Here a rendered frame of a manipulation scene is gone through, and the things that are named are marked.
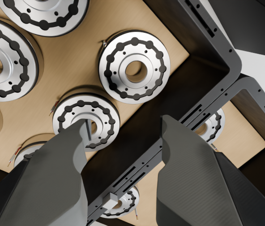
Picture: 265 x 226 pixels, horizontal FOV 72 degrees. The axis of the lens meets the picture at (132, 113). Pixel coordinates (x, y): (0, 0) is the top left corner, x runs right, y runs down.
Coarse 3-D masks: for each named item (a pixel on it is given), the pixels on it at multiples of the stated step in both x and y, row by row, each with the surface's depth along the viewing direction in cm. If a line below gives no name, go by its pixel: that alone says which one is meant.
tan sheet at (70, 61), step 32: (96, 0) 23; (128, 0) 24; (96, 32) 25; (160, 32) 26; (0, 64) 25; (64, 64) 26; (96, 64) 27; (32, 96) 28; (32, 128) 30; (0, 160) 32
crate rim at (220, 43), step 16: (176, 0) 16; (192, 0) 16; (192, 16) 17; (208, 16) 17; (208, 32) 19; (224, 48) 18; (224, 64) 20; (240, 64) 20; (224, 80) 20; (208, 96) 21; (192, 112) 22; (160, 144) 23; (144, 160) 24; (128, 176) 25; (112, 192) 26; (96, 208) 26
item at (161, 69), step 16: (128, 32) 23; (144, 32) 23; (112, 48) 23; (128, 48) 24; (144, 48) 24; (160, 48) 24; (112, 64) 24; (160, 64) 25; (112, 80) 25; (160, 80) 27; (112, 96) 26; (128, 96) 27; (144, 96) 27
